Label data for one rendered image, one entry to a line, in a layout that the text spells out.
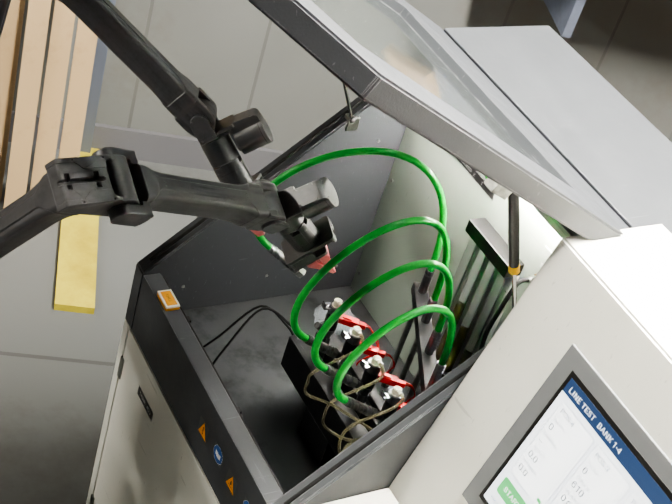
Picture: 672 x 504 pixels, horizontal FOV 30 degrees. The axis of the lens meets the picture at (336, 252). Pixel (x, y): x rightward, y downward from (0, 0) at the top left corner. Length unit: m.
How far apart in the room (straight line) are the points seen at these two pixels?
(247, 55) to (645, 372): 2.71
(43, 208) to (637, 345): 0.89
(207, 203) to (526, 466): 0.66
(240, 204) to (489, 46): 0.76
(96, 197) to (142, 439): 1.02
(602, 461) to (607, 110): 0.84
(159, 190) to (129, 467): 1.08
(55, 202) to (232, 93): 2.67
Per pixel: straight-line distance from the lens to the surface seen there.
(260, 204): 2.11
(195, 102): 2.28
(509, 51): 2.62
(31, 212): 1.87
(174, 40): 4.34
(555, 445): 2.02
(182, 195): 1.95
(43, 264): 4.06
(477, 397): 2.14
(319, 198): 2.17
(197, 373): 2.43
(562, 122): 2.44
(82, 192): 1.82
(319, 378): 2.45
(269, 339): 2.72
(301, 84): 4.45
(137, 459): 2.80
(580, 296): 1.99
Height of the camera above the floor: 2.63
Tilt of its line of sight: 37 degrees down
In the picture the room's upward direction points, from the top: 18 degrees clockwise
